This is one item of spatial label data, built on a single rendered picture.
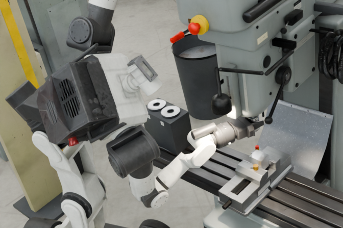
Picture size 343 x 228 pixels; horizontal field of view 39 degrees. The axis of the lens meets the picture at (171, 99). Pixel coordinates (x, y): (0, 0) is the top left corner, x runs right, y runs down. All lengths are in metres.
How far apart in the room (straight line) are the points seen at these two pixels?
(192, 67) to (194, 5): 2.30
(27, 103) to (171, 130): 0.71
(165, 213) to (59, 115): 1.89
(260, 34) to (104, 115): 0.55
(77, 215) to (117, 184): 1.64
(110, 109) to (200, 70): 2.32
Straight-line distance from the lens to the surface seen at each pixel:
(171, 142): 2.25
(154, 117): 2.25
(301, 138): 2.27
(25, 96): 1.83
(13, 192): 3.95
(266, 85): 1.72
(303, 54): 1.87
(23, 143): 3.34
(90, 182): 2.00
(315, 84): 2.15
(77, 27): 1.61
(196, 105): 4.01
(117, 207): 3.48
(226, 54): 1.68
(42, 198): 3.62
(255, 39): 1.55
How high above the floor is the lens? 2.37
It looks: 32 degrees down
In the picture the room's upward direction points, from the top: 11 degrees counter-clockwise
